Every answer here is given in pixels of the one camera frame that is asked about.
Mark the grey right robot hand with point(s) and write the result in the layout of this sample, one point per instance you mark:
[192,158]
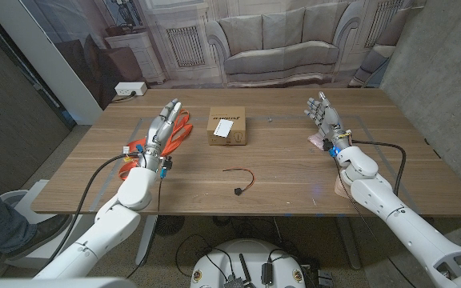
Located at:
[328,120]

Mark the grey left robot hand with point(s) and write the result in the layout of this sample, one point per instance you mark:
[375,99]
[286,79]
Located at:
[159,134]

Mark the white card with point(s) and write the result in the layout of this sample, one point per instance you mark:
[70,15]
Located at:
[223,128]

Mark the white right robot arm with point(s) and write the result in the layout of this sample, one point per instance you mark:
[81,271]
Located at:
[414,236]

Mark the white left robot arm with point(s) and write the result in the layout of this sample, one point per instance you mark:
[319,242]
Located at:
[110,228]

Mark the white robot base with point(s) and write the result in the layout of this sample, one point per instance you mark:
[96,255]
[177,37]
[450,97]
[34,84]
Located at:
[230,246]

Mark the cardboard packing box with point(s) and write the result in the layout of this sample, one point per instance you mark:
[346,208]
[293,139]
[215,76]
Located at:
[236,116]

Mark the pink packet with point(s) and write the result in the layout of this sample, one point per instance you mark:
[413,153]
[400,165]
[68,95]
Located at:
[315,141]

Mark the white power strip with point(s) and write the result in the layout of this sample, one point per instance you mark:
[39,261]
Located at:
[130,88]

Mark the tan wooden block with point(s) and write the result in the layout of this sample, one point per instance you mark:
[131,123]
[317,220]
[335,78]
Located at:
[339,189]

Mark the black round floor disc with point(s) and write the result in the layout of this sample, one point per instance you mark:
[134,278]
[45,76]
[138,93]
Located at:
[169,225]

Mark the printed living room backdrop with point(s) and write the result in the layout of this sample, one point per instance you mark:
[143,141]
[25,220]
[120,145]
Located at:
[278,40]

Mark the grey table leg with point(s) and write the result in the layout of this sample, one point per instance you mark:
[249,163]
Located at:
[146,240]
[348,244]

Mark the dark shoe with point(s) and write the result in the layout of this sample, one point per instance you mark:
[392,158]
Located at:
[50,230]

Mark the white floor stand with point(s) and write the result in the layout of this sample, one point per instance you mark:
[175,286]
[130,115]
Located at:
[22,204]

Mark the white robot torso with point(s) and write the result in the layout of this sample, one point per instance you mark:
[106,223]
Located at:
[54,283]

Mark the grey perforated wall panel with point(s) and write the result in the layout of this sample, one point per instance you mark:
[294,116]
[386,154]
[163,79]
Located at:
[10,120]

